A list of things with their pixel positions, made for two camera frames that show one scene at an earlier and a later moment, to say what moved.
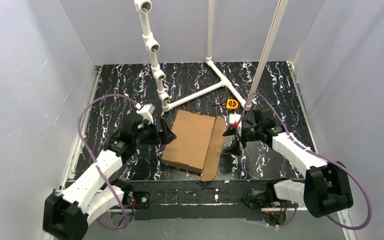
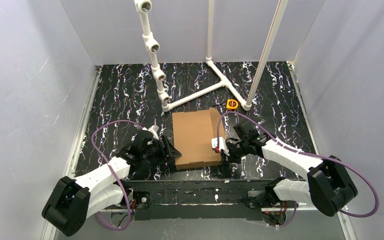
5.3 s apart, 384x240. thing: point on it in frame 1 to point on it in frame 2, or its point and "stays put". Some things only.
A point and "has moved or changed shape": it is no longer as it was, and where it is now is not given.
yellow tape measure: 231,104 stays put
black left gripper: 159,131 to 165,149
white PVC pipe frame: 151,46 stays put
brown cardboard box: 199,144 has moved or changed shape
